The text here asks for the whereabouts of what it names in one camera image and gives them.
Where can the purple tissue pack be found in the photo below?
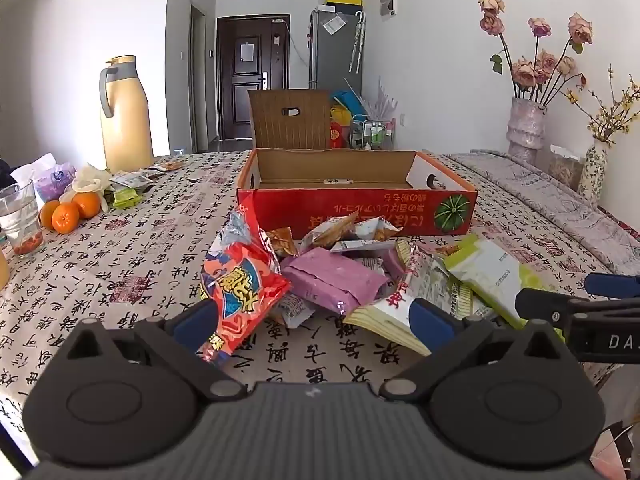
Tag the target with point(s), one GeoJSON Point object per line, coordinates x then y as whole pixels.
{"type": "Point", "coordinates": [50, 182]}

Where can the red cardboard box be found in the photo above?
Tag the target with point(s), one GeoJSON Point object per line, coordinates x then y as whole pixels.
{"type": "Point", "coordinates": [350, 210]}

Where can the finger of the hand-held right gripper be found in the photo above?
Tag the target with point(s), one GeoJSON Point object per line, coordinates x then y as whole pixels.
{"type": "Point", "coordinates": [537, 304]}
{"type": "Point", "coordinates": [612, 285]}

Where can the yellow thermos jug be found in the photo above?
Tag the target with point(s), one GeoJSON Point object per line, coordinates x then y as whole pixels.
{"type": "Point", "coordinates": [125, 115]}

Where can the white feather decoration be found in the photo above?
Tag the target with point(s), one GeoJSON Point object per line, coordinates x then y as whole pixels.
{"type": "Point", "coordinates": [381, 102]}

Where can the small white sachets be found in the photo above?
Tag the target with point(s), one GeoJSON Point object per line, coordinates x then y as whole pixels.
{"type": "Point", "coordinates": [132, 177]}

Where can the white folded umbrella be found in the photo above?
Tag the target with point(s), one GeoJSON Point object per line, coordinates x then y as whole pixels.
{"type": "Point", "coordinates": [357, 40]}

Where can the glass storage jar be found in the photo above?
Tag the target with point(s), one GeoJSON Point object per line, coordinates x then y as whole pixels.
{"type": "Point", "coordinates": [565, 167]}

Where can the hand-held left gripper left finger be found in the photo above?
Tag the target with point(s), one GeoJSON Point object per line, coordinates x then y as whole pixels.
{"type": "Point", "coordinates": [192, 322]}

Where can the green sachets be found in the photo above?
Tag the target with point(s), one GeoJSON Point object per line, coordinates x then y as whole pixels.
{"type": "Point", "coordinates": [126, 196]}

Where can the pink snack packet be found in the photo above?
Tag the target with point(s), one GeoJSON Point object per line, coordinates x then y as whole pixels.
{"type": "Point", "coordinates": [395, 260]}
{"type": "Point", "coordinates": [330, 280]}

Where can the white side door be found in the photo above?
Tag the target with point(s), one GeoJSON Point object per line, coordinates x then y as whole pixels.
{"type": "Point", "coordinates": [198, 80]}

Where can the yellow bag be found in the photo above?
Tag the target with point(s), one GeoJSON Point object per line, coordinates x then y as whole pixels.
{"type": "Point", "coordinates": [340, 114]}

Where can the yellow box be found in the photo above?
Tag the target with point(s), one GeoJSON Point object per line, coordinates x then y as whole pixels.
{"type": "Point", "coordinates": [345, 2]}

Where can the small orange sachet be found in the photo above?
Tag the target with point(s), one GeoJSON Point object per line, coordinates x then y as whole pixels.
{"type": "Point", "coordinates": [172, 165]}

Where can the paper sheet on refrigerator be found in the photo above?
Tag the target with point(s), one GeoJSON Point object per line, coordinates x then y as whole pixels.
{"type": "Point", "coordinates": [332, 24]}

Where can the orange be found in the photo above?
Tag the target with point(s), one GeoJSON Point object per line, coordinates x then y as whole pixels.
{"type": "Point", "coordinates": [86, 204]}
{"type": "Point", "coordinates": [49, 212]}
{"type": "Point", "coordinates": [66, 218]}

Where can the white wall panel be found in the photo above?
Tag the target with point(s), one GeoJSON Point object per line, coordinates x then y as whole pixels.
{"type": "Point", "coordinates": [387, 0]}

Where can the pile of white cracker packets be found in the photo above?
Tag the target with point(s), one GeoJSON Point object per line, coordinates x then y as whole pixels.
{"type": "Point", "coordinates": [330, 234]}

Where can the dark brown door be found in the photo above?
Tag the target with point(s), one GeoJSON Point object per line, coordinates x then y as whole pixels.
{"type": "Point", "coordinates": [252, 90]}

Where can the red orange chip bag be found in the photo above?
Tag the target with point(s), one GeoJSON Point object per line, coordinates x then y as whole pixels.
{"type": "Point", "coordinates": [240, 290]}

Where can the grey refrigerator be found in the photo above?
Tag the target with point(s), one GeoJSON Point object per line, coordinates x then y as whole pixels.
{"type": "Point", "coordinates": [336, 60]}

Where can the glass cup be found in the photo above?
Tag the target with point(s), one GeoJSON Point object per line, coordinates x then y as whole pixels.
{"type": "Point", "coordinates": [20, 220]}

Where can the light green snack bag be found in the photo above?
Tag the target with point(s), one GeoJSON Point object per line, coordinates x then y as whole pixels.
{"type": "Point", "coordinates": [490, 270]}

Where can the yellow flower branches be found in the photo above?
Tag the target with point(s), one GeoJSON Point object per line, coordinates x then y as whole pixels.
{"type": "Point", "coordinates": [612, 117]}

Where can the paper sheet on door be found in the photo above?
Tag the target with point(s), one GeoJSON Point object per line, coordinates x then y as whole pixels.
{"type": "Point", "coordinates": [246, 52]}

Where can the dried pink rose bouquet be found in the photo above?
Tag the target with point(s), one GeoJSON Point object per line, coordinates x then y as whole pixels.
{"type": "Point", "coordinates": [542, 67]}

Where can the dark cloth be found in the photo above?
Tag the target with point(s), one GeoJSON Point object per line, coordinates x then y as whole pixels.
{"type": "Point", "coordinates": [5, 172]}

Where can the yellow object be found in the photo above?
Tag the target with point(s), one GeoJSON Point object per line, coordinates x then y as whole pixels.
{"type": "Point", "coordinates": [2, 270]}

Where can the grey patterned cloth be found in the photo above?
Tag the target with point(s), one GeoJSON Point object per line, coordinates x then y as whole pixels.
{"type": "Point", "coordinates": [550, 195]}

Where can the pink ribbed vase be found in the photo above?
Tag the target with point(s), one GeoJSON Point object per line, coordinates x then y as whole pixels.
{"type": "Point", "coordinates": [525, 130]}

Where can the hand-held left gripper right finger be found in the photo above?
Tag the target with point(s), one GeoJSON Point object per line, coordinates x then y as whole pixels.
{"type": "Point", "coordinates": [430, 322]}

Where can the red gift box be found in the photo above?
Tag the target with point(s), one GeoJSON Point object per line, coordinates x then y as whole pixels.
{"type": "Point", "coordinates": [337, 135]}

